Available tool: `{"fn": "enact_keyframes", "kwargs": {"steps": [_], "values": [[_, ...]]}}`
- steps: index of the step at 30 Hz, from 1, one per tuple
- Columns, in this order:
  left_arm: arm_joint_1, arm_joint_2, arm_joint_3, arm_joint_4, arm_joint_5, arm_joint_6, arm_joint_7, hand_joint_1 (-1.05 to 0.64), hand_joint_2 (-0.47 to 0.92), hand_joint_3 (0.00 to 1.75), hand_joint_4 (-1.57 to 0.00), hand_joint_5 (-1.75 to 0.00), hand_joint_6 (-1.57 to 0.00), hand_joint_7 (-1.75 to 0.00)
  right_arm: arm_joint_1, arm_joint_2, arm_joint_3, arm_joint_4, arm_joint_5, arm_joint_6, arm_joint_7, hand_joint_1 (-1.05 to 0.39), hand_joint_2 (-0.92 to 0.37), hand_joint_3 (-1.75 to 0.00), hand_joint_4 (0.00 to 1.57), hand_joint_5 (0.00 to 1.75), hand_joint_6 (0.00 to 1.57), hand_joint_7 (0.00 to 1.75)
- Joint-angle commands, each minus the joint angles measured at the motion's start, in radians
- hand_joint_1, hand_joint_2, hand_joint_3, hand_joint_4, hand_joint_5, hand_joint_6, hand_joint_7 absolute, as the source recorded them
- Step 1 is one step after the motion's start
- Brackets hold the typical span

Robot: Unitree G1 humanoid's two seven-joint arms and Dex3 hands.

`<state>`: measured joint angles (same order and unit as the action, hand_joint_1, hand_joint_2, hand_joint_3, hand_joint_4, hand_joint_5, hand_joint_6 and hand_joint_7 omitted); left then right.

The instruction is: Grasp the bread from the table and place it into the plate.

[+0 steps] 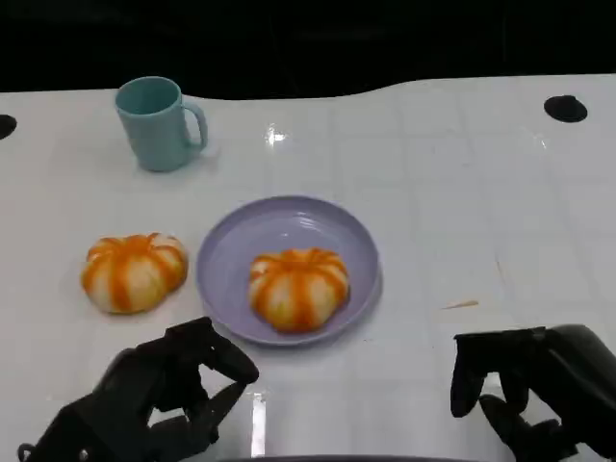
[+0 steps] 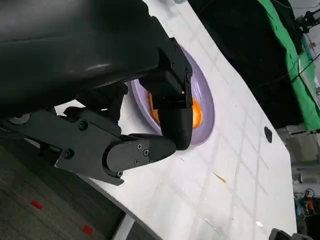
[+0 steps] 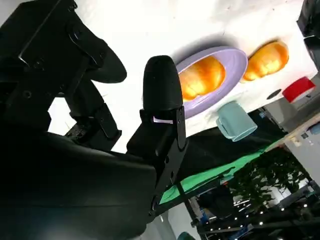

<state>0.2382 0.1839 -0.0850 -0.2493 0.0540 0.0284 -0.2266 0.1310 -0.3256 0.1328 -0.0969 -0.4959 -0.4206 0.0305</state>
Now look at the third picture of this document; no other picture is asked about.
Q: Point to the black round table grommet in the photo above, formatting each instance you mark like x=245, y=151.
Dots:
x=273, y=94

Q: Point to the black cloth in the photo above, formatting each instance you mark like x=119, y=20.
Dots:
x=212, y=152

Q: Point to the green leafy plant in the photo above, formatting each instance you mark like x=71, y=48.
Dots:
x=262, y=180

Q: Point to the pale green mug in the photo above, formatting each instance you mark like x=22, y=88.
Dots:
x=235, y=122

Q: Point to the orange white toy bread roll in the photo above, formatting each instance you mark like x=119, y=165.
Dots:
x=202, y=77
x=265, y=62

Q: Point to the green cloth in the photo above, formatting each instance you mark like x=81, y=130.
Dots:
x=200, y=180

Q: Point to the red round container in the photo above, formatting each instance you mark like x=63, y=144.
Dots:
x=298, y=88

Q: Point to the lilac plate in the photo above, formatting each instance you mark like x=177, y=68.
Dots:
x=235, y=67

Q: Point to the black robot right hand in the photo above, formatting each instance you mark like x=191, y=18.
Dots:
x=75, y=187

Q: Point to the dark green round object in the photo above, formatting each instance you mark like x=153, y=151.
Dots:
x=186, y=236

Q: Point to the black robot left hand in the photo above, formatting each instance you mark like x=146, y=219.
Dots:
x=312, y=17

